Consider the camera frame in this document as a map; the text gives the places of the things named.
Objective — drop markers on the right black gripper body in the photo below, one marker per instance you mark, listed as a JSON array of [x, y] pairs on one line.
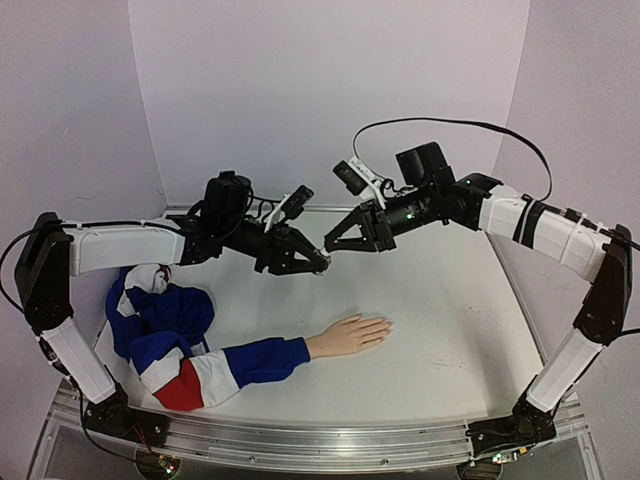
[[380, 227]]

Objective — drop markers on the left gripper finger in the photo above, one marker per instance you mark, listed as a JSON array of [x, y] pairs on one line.
[[299, 265], [300, 244]]

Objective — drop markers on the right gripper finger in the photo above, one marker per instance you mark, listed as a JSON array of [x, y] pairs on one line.
[[356, 218], [356, 244]]

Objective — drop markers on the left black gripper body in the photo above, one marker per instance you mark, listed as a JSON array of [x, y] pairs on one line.
[[269, 254]]

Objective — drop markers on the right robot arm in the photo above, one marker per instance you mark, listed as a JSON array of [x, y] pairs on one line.
[[600, 256]]

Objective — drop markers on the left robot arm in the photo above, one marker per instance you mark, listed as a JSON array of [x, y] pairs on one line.
[[54, 251]]

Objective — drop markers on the mannequin hand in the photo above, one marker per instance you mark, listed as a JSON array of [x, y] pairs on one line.
[[349, 336]]

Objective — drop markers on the blue white red jacket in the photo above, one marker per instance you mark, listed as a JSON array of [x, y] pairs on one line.
[[159, 329]]

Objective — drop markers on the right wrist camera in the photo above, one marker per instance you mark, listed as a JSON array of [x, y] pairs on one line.
[[361, 181]]

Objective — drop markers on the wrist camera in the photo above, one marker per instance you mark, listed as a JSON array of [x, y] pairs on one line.
[[361, 181], [289, 208]]

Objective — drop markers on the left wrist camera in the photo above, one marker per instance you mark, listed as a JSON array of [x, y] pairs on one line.
[[289, 208]]

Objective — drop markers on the aluminium back rail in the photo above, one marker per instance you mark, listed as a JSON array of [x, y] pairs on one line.
[[183, 209]]

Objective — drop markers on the aluminium rail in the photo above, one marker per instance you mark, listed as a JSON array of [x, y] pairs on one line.
[[183, 209], [321, 448]]

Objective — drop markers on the aluminium front rail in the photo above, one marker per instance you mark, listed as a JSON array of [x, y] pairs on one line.
[[321, 448]]

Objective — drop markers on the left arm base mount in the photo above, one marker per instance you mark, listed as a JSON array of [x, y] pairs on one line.
[[114, 417]]

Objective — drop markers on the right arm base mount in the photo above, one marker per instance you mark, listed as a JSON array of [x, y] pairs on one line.
[[525, 427]]

